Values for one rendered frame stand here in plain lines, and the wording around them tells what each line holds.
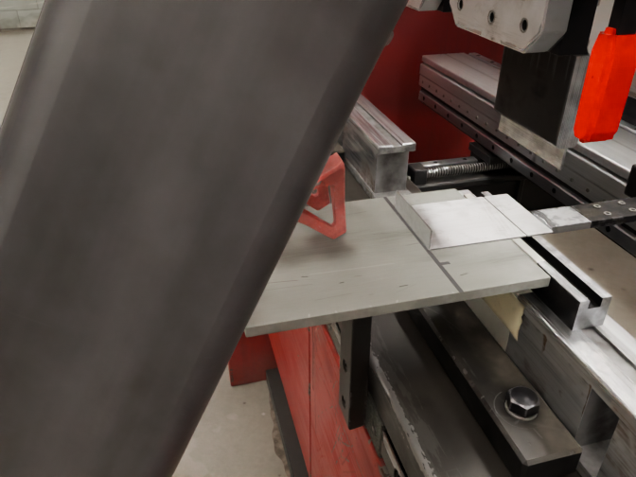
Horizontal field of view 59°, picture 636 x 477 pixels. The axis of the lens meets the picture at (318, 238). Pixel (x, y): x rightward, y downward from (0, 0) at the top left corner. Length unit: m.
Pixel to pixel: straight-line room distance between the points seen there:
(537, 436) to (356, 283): 0.19
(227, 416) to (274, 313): 1.29
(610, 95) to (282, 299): 0.27
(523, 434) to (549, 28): 0.31
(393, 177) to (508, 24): 0.43
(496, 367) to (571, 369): 0.08
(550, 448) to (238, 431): 1.26
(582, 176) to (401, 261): 0.42
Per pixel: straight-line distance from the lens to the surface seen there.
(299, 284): 0.48
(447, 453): 0.52
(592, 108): 0.36
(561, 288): 0.52
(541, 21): 0.47
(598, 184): 0.85
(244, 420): 1.71
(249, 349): 1.71
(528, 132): 0.56
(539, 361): 0.54
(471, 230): 0.57
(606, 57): 0.36
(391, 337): 0.62
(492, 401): 0.53
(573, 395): 0.52
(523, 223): 0.59
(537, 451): 0.50
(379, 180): 0.88
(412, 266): 0.50
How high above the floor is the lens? 1.28
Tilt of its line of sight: 31 degrees down
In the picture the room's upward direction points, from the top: straight up
